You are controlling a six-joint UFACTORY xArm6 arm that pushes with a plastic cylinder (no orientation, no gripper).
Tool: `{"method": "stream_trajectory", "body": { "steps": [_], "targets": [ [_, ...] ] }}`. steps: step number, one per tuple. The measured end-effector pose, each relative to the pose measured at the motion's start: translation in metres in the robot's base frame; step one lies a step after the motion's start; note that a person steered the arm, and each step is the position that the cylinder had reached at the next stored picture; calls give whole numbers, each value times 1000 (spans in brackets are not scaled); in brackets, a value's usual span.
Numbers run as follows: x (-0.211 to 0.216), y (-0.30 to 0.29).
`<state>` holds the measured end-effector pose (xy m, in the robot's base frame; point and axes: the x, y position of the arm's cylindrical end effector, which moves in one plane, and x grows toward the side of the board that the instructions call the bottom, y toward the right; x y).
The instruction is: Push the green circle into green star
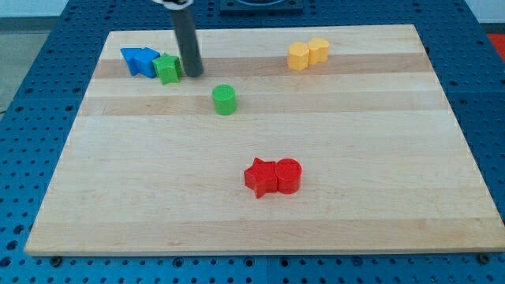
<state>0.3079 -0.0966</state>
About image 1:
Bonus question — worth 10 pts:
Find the yellow pentagon block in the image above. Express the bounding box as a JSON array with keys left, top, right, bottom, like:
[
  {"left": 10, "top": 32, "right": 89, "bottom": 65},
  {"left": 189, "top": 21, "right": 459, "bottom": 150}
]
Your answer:
[{"left": 287, "top": 42, "right": 309, "bottom": 71}]

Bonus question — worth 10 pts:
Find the yellow heart-shaped block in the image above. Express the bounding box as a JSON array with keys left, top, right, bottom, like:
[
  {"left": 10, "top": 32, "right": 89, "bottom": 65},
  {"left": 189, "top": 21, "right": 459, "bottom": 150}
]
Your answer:
[{"left": 308, "top": 38, "right": 330, "bottom": 65}]

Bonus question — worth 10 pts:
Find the blue arrow-shaped block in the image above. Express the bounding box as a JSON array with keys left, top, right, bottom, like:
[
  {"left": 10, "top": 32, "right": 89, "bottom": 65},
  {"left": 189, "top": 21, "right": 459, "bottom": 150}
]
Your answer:
[{"left": 120, "top": 47, "right": 160, "bottom": 78}]

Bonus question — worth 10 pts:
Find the red cylinder block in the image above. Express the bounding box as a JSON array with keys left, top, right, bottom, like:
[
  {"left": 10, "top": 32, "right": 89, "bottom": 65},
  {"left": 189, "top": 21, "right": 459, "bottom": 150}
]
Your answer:
[{"left": 275, "top": 159, "right": 302, "bottom": 194}]

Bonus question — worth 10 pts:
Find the green star block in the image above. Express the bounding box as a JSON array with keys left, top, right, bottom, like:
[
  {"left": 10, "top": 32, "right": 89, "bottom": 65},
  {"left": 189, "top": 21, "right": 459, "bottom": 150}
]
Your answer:
[{"left": 152, "top": 53, "right": 182, "bottom": 84}]

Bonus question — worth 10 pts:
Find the light wooden board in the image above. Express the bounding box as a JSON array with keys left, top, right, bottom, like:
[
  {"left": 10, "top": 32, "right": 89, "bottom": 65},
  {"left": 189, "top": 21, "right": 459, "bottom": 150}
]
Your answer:
[{"left": 24, "top": 24, "right": 504, "bottom": 256}]

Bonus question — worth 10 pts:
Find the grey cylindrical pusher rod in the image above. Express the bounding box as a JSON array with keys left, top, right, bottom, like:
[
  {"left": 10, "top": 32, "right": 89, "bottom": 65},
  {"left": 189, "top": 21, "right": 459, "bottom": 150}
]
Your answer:
[{"left": 170, "top": 6, "right": 204, "bottom": 77}]

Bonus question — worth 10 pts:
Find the red star block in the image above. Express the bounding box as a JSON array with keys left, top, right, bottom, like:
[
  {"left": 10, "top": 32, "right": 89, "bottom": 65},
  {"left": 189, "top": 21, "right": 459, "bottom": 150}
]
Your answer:
[{"left": 244, "top": 158, "right": 278, "bottom": 199}]

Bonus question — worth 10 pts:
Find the green cylinder block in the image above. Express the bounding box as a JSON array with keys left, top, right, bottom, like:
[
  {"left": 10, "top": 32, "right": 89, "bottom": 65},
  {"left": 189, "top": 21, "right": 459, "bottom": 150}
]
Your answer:
[{"left": 212, "top": 84, "right": 237, "bottom": 115}]

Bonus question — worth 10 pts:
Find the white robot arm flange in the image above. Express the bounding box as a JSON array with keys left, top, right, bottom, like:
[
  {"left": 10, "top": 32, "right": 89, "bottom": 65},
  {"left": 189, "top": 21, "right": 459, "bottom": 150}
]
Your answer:
[{"left": 152, "top": 0, "right": 194, "bottom": 11}]

